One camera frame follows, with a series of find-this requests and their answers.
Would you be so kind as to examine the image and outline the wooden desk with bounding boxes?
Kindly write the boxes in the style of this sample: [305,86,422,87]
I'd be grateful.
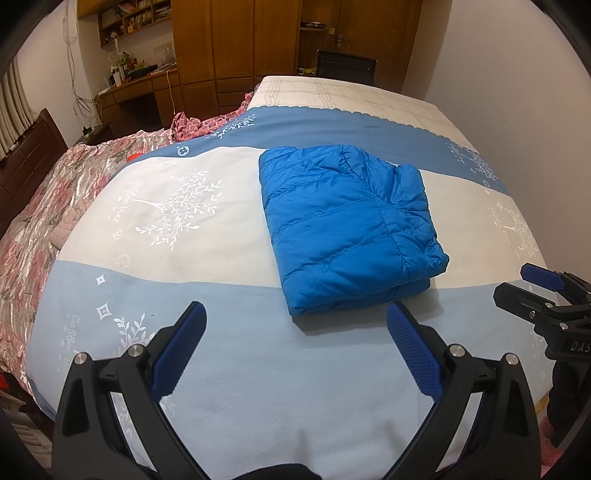
[95,69,181,134]

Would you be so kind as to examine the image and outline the dark bedside table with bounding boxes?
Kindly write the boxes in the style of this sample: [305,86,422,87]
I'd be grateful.
[81,122,114,148]

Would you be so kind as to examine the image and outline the white hanging cable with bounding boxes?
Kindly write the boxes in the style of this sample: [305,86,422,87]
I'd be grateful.
[164,69,175,129]

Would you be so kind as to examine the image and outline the wall cables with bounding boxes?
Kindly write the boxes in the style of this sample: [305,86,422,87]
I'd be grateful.
[65,4,103,127]

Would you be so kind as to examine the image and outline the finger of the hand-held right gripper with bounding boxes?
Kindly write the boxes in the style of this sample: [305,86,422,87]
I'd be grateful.
[520,262,573,292]
[493,281,556,326]

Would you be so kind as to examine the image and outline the black chair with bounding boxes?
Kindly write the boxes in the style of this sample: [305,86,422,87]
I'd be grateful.
[316,50,377,86]

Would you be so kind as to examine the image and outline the wooden wall bookshelf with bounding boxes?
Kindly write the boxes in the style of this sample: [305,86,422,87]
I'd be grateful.
[76,0,174,49]

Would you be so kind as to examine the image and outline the dark wooden headboard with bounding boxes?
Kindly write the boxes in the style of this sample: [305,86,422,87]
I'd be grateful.
[0,108,69,241]

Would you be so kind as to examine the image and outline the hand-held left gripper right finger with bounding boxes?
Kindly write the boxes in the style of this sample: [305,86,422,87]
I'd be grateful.
[385,301,541,480]

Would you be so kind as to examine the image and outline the wooden wardrobe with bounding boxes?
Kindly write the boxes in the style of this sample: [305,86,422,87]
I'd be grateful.
[171,0,340,121]

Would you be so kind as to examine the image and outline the white bed sheet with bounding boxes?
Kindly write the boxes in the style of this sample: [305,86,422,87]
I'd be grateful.
[247,75,451,134]

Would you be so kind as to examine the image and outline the pink floral quilt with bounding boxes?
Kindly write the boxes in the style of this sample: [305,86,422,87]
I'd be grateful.
[0,90,254,393]

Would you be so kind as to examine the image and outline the beige curtain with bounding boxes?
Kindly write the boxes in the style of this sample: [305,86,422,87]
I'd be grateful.
[0,55,38,160]

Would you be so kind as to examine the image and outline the blue puffer jacket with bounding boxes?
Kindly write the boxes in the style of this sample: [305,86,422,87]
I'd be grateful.
[257,144,451,317]

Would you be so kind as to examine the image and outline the blue white printed blanket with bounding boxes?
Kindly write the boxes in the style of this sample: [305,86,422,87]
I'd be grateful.
[32,105,555,480]

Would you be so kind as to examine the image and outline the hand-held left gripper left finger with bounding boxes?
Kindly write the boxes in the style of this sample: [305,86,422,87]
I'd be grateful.
[52,301,207,480]

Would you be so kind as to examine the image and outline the red checked cloth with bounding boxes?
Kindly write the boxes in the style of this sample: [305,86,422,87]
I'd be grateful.
[171,111,209,142]

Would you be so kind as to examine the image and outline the wooden door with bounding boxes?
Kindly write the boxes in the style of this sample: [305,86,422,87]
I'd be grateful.
[337,0,423,95]

